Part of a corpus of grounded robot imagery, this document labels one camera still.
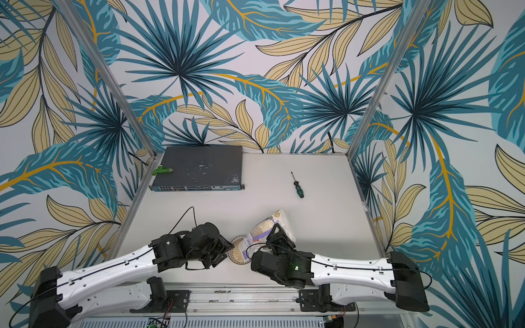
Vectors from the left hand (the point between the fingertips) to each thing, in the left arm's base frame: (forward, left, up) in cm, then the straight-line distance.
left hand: (232, 252), depth 73 cm
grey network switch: (+45, +23, -8) cm, 52 cm away
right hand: (+5, -14, +6) cm, 16 cm away
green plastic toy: (+43, +42, -6) cm, 60 cm away
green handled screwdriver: (+36, -28, -10) cm, 47 cm away
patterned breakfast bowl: (+2, 0, -10) cm, 10 cm away
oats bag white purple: (+6, -10, +3) cm, 12 cm away
